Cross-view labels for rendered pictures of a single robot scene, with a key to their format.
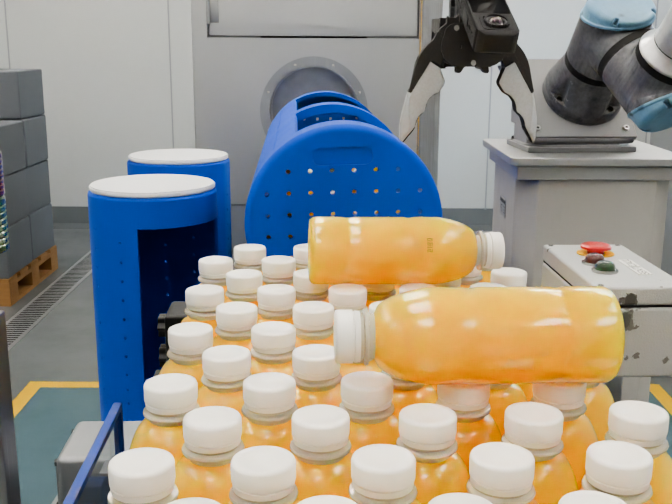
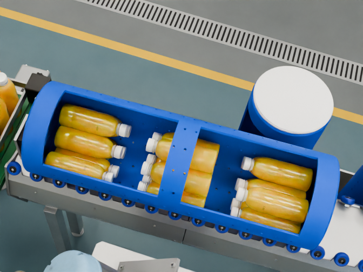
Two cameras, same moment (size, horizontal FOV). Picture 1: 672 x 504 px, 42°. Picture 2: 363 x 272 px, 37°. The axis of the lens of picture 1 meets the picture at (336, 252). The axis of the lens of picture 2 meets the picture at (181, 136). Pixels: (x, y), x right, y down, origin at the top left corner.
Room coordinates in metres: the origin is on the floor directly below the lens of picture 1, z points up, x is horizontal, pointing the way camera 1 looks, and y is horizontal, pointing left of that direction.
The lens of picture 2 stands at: (1.77, -0.73, 2.51)
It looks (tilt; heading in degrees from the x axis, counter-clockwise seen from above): 59 degrees down; 98
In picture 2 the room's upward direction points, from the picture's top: 10 degrees clockwise
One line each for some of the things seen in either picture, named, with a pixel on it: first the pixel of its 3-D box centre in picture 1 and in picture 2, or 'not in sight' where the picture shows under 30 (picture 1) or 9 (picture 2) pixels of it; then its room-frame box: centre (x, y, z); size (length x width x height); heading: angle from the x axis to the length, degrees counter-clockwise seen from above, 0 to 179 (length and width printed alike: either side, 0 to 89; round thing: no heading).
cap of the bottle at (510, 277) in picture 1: (508, 279); not in sight; (0.93, -0.19, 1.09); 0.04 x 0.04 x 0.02
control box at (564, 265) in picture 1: (606, 304); not in sight; (0.98, -0.31, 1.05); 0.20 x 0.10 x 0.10; 3
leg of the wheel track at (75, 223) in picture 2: not in sight; (72, 206); (1.23, 0.06, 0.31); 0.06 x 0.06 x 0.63; 3
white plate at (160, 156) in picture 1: (178, 156); not in sight; (2.48, 0.44, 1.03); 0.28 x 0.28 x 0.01
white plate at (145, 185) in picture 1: (152, 185); (293, 99); (1.96, 0.41, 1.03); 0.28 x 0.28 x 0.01
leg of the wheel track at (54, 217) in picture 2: not in sight; (60, 236); (1.24, -0.08, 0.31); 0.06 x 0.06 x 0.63; 3
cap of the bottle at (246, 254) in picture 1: (250, 254); (0, 78); (1.04, 0.10, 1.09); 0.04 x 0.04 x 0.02
